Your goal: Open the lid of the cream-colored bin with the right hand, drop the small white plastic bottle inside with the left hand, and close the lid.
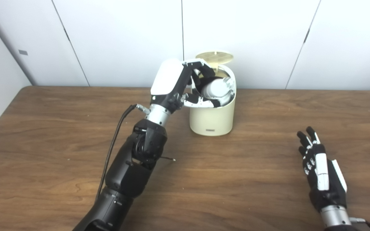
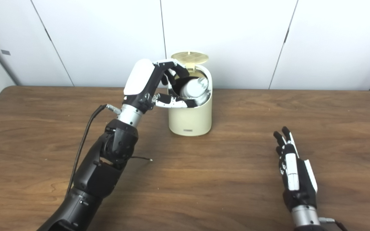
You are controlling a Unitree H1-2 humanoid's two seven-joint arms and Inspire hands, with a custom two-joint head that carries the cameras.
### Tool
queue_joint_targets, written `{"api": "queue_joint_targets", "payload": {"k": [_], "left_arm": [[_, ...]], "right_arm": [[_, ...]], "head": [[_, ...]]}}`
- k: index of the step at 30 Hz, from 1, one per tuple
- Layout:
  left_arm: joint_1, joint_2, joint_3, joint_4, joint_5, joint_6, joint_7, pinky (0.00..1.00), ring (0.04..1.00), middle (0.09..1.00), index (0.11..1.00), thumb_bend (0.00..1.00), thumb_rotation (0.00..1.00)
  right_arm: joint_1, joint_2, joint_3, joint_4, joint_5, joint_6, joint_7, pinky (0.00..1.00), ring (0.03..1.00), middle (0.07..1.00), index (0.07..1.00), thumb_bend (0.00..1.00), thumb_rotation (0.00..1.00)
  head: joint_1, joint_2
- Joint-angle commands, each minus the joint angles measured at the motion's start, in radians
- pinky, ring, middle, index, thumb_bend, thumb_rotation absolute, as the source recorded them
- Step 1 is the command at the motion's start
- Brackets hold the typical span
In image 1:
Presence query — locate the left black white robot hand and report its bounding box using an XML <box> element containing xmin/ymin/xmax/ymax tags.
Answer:
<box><xmin>151</xmin><ymin>58</ymin><xmax>225</xmax><ymax>113</ymax></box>

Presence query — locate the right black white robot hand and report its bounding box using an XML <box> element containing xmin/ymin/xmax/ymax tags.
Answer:
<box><xmin>297</xmin><ymin>126</ymin><xmax>348</xmax><ymax>213</ymax></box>

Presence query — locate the small white plastic bottle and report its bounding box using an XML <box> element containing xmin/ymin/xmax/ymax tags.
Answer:
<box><xmin>201</xmin><ymin>77</ymin><xmax>235</xmax><ymax>106</ymax></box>

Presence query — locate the cream round bin lid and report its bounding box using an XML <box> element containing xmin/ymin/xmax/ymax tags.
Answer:
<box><xmin>195</xmin><ymin>51</ymin><xmax>234</xmax><ymax>69</ymax></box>

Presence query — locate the cream-colored round bin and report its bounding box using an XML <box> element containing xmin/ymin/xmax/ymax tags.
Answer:
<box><xmin>189</xmin><ymin>64</ymin><xmax>237</xmax><ymax>137</ymax></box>

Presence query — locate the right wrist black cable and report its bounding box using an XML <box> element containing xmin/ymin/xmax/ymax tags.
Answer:
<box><xmin>349</xmin><ymin>217</ymin><xmax>370</xmax><ymax>231</ymax></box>

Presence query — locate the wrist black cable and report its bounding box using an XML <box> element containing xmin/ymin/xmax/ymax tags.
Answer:
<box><xmin>94</xmin><ymin>104</ymin><xmax>150</xmax><ymax>206</ymax></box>
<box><xmin>349</xmin><ymin>217</ymin><xmax>370</xmax><ymax>231</ymax></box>

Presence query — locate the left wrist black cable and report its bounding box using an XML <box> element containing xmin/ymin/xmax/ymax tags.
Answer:
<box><xmin>94</xmin><ymin>104</ymin><xmax>150</xmax><ymax>206</ymax></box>

